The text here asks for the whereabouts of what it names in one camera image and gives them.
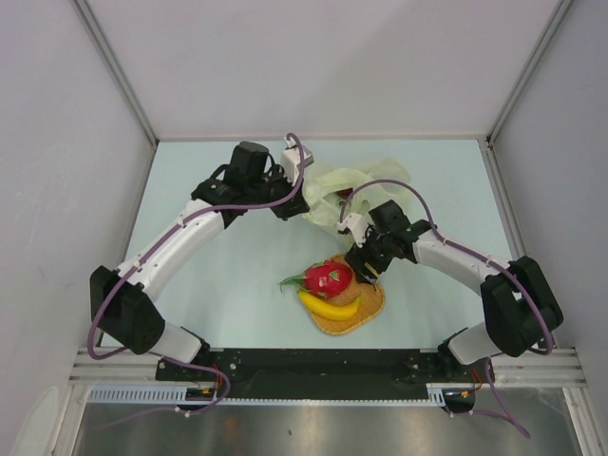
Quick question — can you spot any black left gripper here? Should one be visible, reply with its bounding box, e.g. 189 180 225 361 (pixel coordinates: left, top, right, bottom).
246 165 309 221

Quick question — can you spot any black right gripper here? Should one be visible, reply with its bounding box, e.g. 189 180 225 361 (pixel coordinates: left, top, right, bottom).
343 223 393 286

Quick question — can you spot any translucent pale green plastic bag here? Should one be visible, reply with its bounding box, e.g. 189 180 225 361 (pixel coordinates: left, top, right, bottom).
303 159 411 247

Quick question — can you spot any red fake dragon fruit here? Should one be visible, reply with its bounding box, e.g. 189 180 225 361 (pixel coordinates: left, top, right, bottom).
279 260 353 298

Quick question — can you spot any yellow fake banana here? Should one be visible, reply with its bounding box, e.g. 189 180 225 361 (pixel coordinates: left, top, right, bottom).
297 291 362 321

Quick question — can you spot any dark red fake fruit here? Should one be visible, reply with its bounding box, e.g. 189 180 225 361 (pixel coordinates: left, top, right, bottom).
335 188 352 200

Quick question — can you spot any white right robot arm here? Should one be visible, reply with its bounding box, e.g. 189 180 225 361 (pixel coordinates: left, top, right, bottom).
337 200 563 381

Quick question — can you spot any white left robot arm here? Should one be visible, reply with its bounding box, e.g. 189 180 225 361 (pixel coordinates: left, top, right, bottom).
86 133 314 380

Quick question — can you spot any woven bamboo tray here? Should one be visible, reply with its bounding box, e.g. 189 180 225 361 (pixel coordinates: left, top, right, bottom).
281 254 386 336

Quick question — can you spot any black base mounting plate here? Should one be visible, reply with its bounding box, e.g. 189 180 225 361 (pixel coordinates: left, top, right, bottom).
156 346 495 403

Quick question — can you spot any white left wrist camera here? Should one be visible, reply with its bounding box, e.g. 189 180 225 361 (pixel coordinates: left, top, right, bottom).
279 135 314 184

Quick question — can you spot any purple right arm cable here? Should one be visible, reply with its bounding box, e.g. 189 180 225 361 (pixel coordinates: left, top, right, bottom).
339 177 557 438

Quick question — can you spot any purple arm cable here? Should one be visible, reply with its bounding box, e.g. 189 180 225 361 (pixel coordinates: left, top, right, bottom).
87 132 305 427
339 177 557 438

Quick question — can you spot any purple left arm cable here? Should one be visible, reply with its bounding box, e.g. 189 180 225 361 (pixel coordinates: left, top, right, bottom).
87 132 305 427

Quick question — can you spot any white slotted cable duct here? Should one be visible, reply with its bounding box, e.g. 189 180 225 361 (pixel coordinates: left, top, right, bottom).
87 385 446 407

